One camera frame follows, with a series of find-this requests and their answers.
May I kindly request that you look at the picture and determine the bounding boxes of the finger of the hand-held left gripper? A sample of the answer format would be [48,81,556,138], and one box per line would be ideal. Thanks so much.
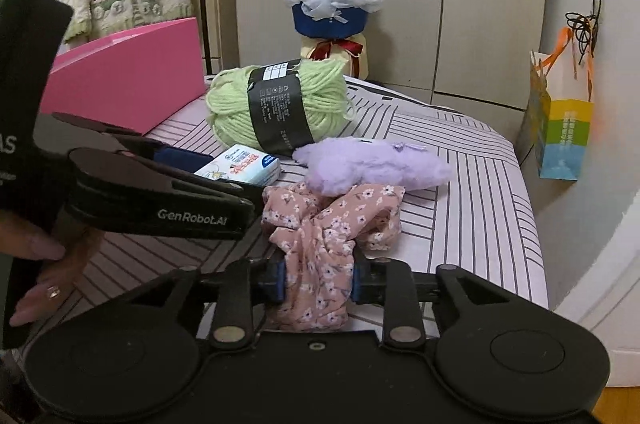
[64,147,257,241]
[36,111,217,177]

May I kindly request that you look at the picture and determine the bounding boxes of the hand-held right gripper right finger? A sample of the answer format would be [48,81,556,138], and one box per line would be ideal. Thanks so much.
[351,254,502,351]

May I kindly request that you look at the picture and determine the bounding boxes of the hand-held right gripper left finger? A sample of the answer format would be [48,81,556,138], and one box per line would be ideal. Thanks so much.
[119,255,289,353]

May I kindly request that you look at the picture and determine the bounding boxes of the pink floral scrunchie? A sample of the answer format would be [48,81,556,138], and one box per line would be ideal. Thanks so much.
[260,181,405,333]

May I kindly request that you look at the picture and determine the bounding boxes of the white tissue pack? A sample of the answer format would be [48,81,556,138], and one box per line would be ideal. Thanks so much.
[193,143,281,188]

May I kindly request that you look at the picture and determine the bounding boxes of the pink cardboard box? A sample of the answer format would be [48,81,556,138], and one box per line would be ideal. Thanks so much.
[39,17,204,136]

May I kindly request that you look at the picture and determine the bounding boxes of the person's left hand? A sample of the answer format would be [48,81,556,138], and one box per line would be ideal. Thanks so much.
[0,209,104,328]

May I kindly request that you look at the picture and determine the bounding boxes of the purple fluffy toy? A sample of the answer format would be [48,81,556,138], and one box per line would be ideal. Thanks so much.
[292,137,454,198]

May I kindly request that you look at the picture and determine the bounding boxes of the green yarn skein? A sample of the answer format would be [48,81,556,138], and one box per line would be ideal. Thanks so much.
[205,57,354,158]

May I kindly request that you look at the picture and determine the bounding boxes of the colourful gift bag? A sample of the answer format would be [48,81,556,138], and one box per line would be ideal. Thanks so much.
[516,26,596,183]

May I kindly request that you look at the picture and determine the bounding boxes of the beige wardrobe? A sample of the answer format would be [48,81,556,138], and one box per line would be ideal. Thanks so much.
[200,0,548,125]

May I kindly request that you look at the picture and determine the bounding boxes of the black hair ties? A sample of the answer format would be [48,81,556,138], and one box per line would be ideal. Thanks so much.
[565,0,604,66]

